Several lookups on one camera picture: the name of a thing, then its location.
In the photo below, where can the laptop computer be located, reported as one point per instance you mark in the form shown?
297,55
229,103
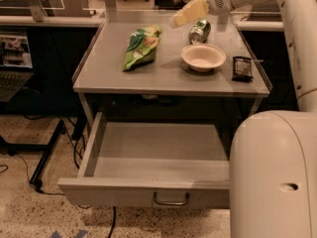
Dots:
16,66

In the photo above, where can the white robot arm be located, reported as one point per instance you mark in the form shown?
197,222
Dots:
273,160

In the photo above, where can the grey metal cabinet table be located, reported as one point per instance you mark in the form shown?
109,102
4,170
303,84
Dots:
100,71

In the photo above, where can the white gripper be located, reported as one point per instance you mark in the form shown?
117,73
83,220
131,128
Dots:
214,0

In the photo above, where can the green soda can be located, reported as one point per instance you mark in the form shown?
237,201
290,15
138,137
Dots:
199,32

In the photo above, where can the black drawer handle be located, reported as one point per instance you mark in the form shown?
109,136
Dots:
171,201

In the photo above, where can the white paper bowl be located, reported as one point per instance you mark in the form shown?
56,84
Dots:
202,57

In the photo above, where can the black desk stand leg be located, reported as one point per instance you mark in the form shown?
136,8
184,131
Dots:
45,149

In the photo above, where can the green rice chip bag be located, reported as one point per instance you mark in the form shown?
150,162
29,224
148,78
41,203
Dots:
142,46

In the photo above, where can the open grey top drawer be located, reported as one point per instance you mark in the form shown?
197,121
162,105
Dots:
125,163

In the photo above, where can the dark snack bar packet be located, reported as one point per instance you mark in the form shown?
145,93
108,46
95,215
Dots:
242,69

